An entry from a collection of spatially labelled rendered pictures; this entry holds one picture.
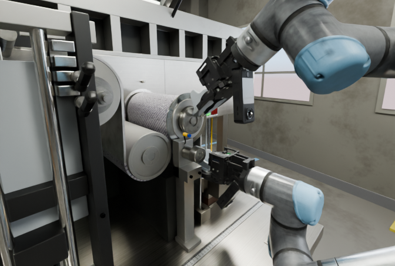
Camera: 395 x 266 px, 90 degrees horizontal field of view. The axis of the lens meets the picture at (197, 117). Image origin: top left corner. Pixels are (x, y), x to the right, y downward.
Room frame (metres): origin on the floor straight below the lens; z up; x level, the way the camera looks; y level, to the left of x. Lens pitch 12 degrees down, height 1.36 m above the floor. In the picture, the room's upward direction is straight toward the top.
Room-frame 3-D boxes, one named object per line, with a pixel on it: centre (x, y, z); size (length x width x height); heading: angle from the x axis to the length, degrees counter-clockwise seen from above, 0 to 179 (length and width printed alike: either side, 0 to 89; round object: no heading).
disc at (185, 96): (0.54, 0.03, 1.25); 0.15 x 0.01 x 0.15; 134
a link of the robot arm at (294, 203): (0.39, -0.20, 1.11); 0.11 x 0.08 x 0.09; 44
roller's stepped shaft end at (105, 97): (0.31, 0.15, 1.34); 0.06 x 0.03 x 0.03; 44
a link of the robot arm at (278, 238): (0.37, -0.20, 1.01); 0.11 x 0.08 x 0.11; 166
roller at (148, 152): (0.55, 0.20, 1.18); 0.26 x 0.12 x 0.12; 44
